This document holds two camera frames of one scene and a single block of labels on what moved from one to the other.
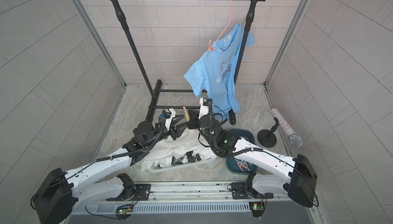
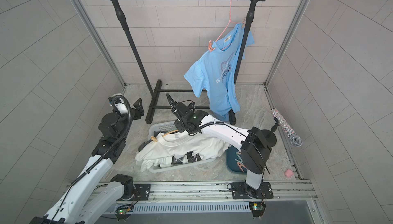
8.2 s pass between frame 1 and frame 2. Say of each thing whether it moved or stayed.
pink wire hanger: stayed
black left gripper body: moved
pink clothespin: stayed
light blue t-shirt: stayed
